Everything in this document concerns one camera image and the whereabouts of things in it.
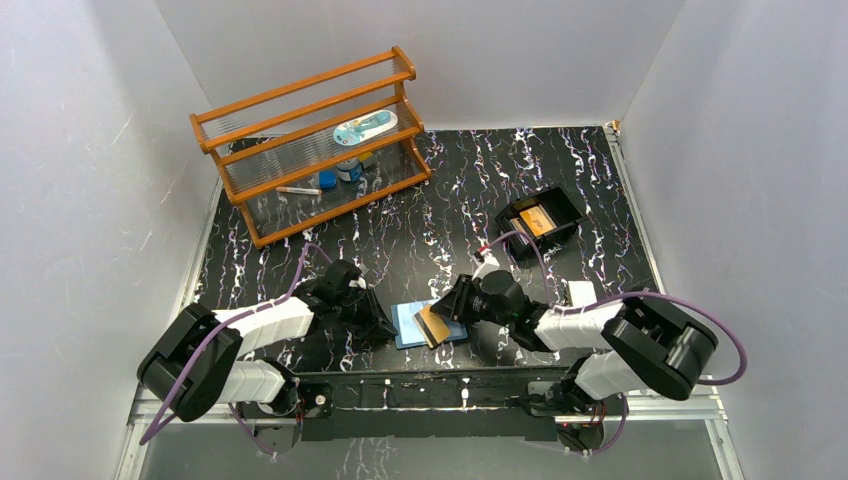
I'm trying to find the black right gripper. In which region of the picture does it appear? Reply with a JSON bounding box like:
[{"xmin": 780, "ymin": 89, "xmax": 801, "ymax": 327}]
[{"xmin": 430, "ymin": 273, "xmax": 513, "ymax": 328}]

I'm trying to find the gold black striped card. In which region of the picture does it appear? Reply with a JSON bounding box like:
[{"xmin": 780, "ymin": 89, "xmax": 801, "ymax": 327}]
[{"xmin": 413, "ymin": 305, "xmax": 452, "ymax": 349}]

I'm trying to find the blue card holder wallet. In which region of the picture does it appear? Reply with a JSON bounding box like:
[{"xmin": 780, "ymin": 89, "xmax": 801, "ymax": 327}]
[{"xmin": 391, "ymin": 299, "xmax": 468, "ymax": 350}]

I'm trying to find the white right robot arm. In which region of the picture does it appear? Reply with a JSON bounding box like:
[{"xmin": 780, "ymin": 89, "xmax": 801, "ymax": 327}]
[{"xmin": 430, "ymin": 265, "xmax": 718, "ymax": 416}]

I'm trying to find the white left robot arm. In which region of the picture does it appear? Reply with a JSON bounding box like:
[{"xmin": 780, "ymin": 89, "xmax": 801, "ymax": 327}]
[{"xmin": 137, "ymin": 259, "xmax": 397, "ymax": 422}]

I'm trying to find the orange card in tray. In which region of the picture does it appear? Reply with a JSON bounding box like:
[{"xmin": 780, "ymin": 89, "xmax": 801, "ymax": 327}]
[{"xmin": 520, "ymin": 204, "xmax": 556, "ymax": 237}]

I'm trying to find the black card tray box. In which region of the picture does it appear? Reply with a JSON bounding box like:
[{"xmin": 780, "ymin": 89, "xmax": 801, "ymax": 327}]
[{"xmin": 495, "ymin": 185, "xmax": 585, "ymax": 266}]

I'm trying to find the white red small box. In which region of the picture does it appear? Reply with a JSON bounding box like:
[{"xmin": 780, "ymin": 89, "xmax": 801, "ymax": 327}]
[{"xmin": 566, "ymin": 280, "xmax": 597, "ymax": 308}]

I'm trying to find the white orange marker pen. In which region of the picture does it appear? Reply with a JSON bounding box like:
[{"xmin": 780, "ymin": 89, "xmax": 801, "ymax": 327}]
[{"xmin": 275, "ymin": 186, "xmax": 323, "ymax": 196}]

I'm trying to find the blue small box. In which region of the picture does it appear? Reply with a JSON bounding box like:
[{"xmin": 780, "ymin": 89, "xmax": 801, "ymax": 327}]
[{"xmin": 318, "ymin": 170, "xmax": 338, "ymax": 191}]

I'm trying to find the small blue lidded jar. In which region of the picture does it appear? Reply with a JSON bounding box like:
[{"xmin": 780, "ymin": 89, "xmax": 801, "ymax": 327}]
[{"xmin": 335, "ymin": 157, "xmax": 363, "ymax": 183}]

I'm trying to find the orange wooden shelf rack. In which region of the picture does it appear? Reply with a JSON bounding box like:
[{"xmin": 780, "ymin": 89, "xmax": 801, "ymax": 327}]
[{"xmin": 189, "ymin": 46, "xmax": 432, "ymax": 247}]

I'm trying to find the white blue packaged item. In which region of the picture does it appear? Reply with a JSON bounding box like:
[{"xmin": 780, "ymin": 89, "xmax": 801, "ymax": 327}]
[{"xmin": 332, "ymin": 109, "xmax": 398, "ymax": 147}]

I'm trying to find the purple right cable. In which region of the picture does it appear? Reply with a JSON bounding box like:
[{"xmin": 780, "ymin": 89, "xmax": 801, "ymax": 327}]
[{"xmin": 478, "ymin": 229, "xmax": 749, "ymax": 387}]

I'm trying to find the purple cable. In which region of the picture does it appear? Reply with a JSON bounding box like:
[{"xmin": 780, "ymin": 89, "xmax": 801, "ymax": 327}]
[
  {"xmin": 139, "ymin": 242, "xmax": 333, "ymax": 446},
  {"xmin": 478, "ymin": 229, "xmax": 749, "ymax": 387}
]

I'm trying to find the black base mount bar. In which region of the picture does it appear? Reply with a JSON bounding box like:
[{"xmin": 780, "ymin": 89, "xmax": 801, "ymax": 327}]
[{"xmin": 237, "ymin": 366, "xmax": 624, "ymax": 448}]

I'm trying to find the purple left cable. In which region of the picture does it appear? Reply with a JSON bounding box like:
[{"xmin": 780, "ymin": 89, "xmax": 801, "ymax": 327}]
[{"xmin": 139, "ymin": 242, "xmax": 333, "ymax": 446}]

